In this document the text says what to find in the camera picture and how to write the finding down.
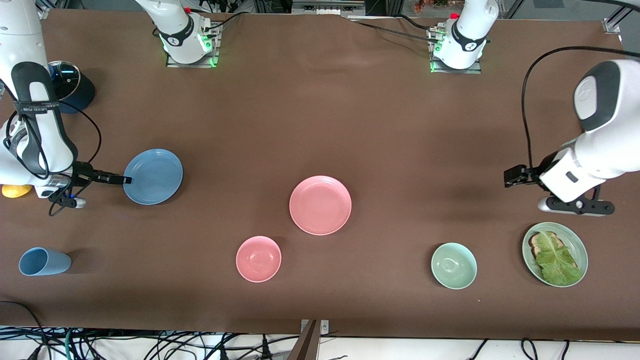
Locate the blue plate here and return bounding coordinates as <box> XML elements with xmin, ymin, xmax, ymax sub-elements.
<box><xmin>122</xmin><ymin>148</ymin><xmax>184</xmax><ymax>206</ymax></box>

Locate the blue cup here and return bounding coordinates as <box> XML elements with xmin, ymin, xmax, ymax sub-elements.
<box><xmin>18</xmin><ymin>247</ymin><xmax>72</xmax><ymax>277</ymax></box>

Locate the brown table cloth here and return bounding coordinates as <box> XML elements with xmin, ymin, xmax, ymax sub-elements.
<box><xmin>0</xmin><ymin>7</ymin><xmax>640</xmax><ymax>342</ymax></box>

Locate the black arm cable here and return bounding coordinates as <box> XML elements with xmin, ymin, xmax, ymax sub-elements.
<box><xmin>521</xmin><ymin>46</ymin><xmax>640</xmax><ymax>173</ymax></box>
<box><xmin>2</xmin><ymin>102</ymin><xmax>104</xmax><ymax>217</ymax></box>

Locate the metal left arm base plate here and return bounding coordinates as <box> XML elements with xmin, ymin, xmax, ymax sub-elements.
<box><xmin>428</xmin><ymin>27</ymin><xmax>483</xmax><ymax>75</ymax></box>

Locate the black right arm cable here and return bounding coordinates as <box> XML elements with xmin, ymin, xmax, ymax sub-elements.
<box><xmin>2</xmin><ymin>102</ymin><xmax>104</xmax><ymax>217</ymax></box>

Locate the dark stand bar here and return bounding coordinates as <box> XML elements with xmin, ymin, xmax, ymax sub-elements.
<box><xmin>286</xmin><ymin>320</ymin><xmax>321</xmax><ymax>360</ymax></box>

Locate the mint green bowl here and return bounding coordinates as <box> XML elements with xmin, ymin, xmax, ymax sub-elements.
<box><xmin>430</xmin><ymin>242</ymin><xmax>478</xmax><ymax>290</ymax></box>

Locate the grey metal rail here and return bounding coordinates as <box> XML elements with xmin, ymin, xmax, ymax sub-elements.
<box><xmin>291</xmin><ymin>0</ymin><xmax>367</xmax><ymax>17</ymax></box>

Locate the green lettuce leaf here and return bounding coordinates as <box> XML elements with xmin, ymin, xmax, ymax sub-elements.
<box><xmin>535</xmin><ymin>231</ymin><xmax>584</xmax><ymax>287</ymax></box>

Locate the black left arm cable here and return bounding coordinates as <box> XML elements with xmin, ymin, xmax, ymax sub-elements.
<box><xmin>521</xmin><ymin>46</ymin><xmax>640</xmax><ymax>173</ymax></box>

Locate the yellow lemon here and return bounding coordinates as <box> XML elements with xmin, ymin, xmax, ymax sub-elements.
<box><xmin>1</xmin><ymin>184</ymin><xmax>34</xmax><ymax>199</ymax></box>

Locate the pink plate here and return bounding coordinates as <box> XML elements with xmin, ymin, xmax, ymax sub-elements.
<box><xmin>289</xmin><ymin>175</ymin><xmax>352</xmax><ymax>236</ymax></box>

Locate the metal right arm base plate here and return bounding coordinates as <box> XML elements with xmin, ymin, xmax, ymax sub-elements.
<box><xmin>166</xmin><ymin>22</ymin><xmax>221</xmax><ymax>69</ymax></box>

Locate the mint green plate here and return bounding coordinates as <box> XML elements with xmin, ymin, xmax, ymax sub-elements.
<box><xmin>521</xmin><ymin>222</ymin><xmax>589</xmax><ymax>288</ymax></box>

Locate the pink bowl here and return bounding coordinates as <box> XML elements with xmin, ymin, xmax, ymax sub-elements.
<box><xmin>235</xmin><ymin>235</ymin><xmax>282</xmax><ymax>283</ymax></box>

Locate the toasted bread slice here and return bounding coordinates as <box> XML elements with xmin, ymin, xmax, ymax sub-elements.
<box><xmin>528</xmin><ymin>231</ymin><xmax>581</xmax><ymax>273</ymax></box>

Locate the dark blue pot with handle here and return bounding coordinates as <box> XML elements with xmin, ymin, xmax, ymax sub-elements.
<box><xmin>48</xmin><ymin>60</ymin><xmax>96</xmax><ymax>115</ymax></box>

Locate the orange brown background item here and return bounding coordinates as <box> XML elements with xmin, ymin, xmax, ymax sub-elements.
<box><xmin>413</xmin><ymin>0</ymin><xmax>453</xmax><ymax>15</ymax></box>

